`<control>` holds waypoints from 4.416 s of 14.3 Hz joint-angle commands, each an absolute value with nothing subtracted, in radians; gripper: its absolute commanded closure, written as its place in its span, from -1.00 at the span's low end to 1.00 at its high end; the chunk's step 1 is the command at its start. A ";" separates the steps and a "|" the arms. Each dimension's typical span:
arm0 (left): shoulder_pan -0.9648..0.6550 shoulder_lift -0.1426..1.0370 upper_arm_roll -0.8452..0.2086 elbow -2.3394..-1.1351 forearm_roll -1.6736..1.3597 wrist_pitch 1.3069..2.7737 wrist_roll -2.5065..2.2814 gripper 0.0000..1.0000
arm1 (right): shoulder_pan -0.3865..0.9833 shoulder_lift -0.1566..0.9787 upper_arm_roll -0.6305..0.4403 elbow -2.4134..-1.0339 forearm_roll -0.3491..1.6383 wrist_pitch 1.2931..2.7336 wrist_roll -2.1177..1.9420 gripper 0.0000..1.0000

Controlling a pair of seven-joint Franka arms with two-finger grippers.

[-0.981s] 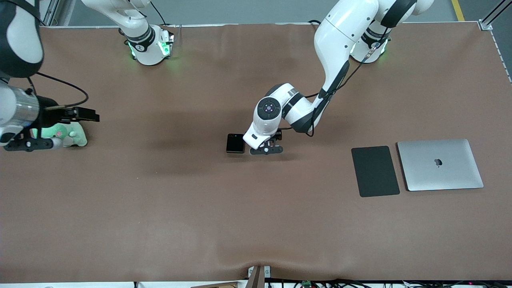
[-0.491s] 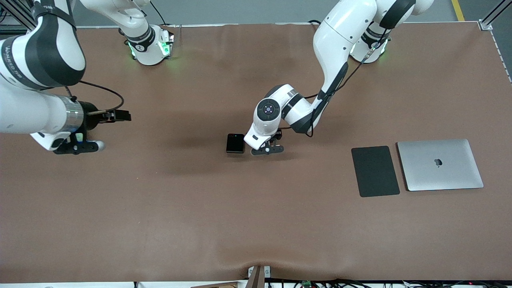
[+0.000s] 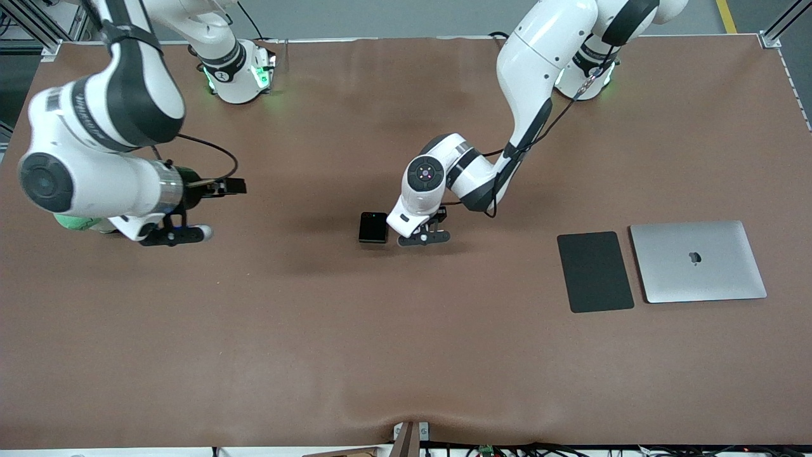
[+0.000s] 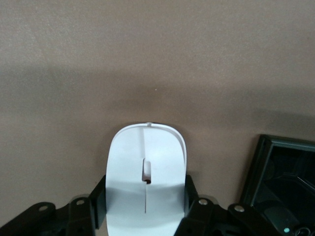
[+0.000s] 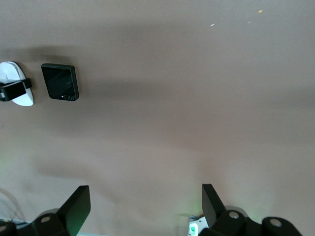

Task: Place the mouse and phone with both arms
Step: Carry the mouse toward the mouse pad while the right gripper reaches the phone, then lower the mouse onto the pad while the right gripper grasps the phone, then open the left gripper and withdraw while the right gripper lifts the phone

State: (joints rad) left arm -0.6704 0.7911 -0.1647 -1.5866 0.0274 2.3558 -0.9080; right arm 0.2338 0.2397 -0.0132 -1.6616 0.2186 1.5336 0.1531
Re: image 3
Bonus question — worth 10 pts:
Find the black right arm base cable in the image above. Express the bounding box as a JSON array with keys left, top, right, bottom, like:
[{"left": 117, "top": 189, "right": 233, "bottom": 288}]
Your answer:
[{"left": 236, "top": 0, "right": 265, "bottom": 41}]

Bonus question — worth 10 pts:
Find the silver closed laptop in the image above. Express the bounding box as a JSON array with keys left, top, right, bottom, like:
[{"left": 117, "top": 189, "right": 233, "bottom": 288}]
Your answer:
[{"left": 629, "top": 220, "right": 768, "bottom": 304}]

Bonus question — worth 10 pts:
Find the brown table cover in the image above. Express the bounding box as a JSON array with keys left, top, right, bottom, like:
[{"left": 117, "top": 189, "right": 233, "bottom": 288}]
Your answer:
[{"left": 0, "top": 35, "right": 812, "bottom": 448}]

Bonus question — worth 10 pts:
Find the small metal bracket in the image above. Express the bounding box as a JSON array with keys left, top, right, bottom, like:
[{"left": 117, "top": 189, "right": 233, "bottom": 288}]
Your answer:
[{"left": 393, "top": 421, "right": 430, "bottom": 442}]

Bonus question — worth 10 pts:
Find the black phone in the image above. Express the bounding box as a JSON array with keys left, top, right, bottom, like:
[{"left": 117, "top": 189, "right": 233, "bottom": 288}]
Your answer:
[{"left": 358, "top": 212, "right": 389, "bottom": 244}]

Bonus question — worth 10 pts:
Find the green dinosaur plush toy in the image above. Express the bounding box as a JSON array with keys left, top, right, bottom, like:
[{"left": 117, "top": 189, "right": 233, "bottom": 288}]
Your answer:
[{"left": 53, "top": 213, "right": 118, "bottom": 234}]

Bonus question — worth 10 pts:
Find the aluminium frame post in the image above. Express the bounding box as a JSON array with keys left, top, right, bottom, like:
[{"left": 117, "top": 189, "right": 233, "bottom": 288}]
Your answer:
[
  {"left": 759, "top": 0, "right": 812, "bottom": 49},
  {"left": 0, "top": 0, "right": 64, "bottom": 61}
]

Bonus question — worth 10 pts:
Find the black mouse pad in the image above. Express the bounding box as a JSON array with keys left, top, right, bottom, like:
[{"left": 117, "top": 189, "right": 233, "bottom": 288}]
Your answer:
[{"left": 557, "top": 231, "right": 635, "bottom": 314}]

